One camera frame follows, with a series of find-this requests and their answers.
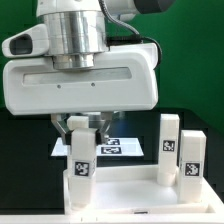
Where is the white square desk top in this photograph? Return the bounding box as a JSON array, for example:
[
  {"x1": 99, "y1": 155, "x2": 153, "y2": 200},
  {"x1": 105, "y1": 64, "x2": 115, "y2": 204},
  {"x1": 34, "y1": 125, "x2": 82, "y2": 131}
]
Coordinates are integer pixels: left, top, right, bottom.
[{"x1": 63, "y1": 165, "x2": 224, "y2": 218}]

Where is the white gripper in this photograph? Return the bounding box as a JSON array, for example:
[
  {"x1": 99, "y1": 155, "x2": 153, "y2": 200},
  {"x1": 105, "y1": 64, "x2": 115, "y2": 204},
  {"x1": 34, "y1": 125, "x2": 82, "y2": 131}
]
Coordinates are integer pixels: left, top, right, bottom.
[{"x1": 3, "y1": 43, "x2": 158, "y2": 145}]

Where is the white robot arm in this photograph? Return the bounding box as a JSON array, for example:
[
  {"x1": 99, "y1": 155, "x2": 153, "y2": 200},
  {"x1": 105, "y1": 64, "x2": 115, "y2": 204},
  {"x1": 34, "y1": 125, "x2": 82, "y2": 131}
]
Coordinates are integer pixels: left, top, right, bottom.
[{"x1": 2, "y1": 0, "x2": 175, "y2": 144}]

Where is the white marker base sheet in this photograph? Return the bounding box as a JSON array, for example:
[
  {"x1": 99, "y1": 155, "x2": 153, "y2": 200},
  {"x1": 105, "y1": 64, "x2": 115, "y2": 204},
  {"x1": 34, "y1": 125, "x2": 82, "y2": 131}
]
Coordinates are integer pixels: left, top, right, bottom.
[{"x1": 51, "y1": 138, "x2": 144, "y2": 157}]

